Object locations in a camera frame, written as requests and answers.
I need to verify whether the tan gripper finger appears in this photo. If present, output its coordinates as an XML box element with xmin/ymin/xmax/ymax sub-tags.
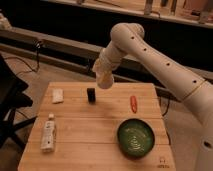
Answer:
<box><xmin>100</xmin><ymin>73</ymin><xmax>114</xmax><ymax>88</ymax></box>

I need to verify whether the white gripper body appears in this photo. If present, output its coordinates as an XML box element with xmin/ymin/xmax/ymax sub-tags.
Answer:
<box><xmin>92</xmin><ymin>49</ymin><xmax>117</xmax><ymax>74</ymax></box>

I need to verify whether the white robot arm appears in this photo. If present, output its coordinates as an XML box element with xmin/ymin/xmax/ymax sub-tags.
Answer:
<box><xmin>92</xmin><ymin>23</ymin><xmax>213</xmax><ymax>171</ymax></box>

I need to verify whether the white eraser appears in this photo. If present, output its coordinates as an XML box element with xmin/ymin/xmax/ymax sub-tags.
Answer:
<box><xmin>52</xmin><ymin>89</ymin><xmax>63</xmax><ymax>104</ymax></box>

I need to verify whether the red chili pepper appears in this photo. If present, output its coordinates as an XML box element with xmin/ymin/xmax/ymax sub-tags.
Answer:
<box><xmin>130</xmin><ymin>96</ymin><xmax>137</xmax><ymax>113</ymax></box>

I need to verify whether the green bowl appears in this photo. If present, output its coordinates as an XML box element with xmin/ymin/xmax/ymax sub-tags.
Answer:
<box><xmin>117</xmin><ymin>118</ymin><xmax>155</xmax><ymax>158</ymax></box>

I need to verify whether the white tube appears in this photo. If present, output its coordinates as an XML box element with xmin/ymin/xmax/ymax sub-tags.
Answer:
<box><xmin>40</xmin><ymin>113</ymin><xmax>56</xmax><ymax>153</ymax></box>

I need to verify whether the black office chair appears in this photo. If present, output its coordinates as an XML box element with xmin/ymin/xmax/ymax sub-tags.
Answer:
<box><xmin>0</xmin><ymin>54</ymin><xmax>36</xmax><ymax>149</ymax></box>

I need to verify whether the black cable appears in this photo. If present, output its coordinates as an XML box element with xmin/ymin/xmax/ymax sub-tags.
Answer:
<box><xmin>3</xmin><ymin>40</ymin><xmax>44</xmax><ymax>76</ymax></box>

